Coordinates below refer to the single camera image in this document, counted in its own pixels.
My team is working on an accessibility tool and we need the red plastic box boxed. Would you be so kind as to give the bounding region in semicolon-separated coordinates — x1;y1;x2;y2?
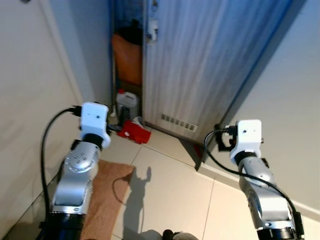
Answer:
116;119;152;145

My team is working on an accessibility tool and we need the white plastic canister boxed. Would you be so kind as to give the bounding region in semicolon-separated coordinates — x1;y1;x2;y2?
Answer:
115;89;140;121

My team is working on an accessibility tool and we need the brown floor mat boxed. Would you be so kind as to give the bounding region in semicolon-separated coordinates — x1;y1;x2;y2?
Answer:
80;159;136;240

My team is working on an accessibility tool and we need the wooden door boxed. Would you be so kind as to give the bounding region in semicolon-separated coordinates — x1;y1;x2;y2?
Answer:
142;0;297;147

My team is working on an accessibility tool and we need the black bag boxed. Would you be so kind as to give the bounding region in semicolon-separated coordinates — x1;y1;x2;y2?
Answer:
117;18;144;45

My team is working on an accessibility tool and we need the grey robot right leg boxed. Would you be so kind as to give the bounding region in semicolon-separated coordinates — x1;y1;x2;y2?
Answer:
162;228;201;240

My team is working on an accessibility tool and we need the grey robot leg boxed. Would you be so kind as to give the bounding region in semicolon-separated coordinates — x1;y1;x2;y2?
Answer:
162;228;201;240
137;230;163;240

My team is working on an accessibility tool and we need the grey robot left leg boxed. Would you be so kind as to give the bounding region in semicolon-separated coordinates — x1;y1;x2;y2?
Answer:
137;230;163;240

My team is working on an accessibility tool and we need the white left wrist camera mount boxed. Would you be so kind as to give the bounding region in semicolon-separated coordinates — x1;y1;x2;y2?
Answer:
79;102;112;150

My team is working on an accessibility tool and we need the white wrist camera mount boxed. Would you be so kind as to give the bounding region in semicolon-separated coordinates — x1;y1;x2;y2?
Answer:
79;102;112;150
229;119;264;162

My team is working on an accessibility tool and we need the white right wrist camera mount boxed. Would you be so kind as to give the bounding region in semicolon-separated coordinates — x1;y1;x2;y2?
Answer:
229;119;264;162

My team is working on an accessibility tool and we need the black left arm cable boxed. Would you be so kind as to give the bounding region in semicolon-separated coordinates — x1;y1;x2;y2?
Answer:
40;105;84;217

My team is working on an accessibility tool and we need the white door lock handle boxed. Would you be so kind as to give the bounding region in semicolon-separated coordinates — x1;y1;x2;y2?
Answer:
145;18;160;44

